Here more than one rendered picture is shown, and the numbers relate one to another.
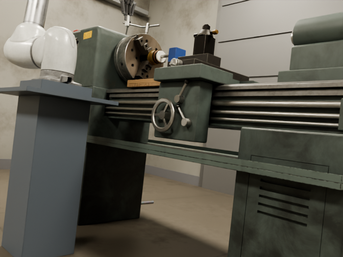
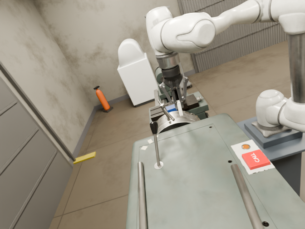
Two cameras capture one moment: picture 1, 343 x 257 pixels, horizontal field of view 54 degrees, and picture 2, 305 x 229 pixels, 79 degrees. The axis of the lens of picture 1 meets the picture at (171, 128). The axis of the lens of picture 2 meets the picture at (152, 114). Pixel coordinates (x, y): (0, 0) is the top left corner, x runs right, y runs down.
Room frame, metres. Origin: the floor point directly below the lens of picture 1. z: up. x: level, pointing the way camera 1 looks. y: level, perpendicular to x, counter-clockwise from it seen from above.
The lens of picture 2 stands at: (2.78, 0.88, 1.76)
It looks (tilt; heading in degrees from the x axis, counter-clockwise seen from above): 28 degrees down; 232
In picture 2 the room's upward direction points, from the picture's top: 23 degrees counter-clockwise
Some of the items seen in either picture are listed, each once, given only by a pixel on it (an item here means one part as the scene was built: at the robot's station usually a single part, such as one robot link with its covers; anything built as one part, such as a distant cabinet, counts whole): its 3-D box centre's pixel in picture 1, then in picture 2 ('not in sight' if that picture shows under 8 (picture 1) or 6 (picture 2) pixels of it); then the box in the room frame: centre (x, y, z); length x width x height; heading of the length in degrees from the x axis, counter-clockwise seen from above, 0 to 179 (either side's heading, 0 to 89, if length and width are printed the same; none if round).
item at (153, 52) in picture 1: (155, 57); not in sight; (2.05, 0.15, 1.08); 0.09 x 0.09 x 0.09; 43
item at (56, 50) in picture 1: (58, 50); (271, 107); (1.62, 0.59, 0.97); 0.18 x 0.16 x 0.22; 69
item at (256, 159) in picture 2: not in sight; (255, 159); (2.34, 0.72, 1.26); 0.06 x 0.06 x 0.02; 43
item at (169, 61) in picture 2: not in sight; (168, 59); (2.20, 0.38, 1.57); 0.09 x 0.09 x 0.06
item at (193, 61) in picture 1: (210, 74); (173, 107); (1.70, -0.17, 0.95); 0.43 x 0.18 x 0.04; 133
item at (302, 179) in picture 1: (167, 149); not in sight; (1.91, 0.01, 0.53); 2.10 x 0.60 x 0.02; 43
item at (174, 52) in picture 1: (175, 68); (174, 119); (1.91, 0.01, 1.00); 0.08 x 0.06 x 0.23; 133
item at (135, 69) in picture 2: not in sight; (136, 72); (0.17, -2.36, 0.69); 0.69 x 0.59 x 1.38; 135
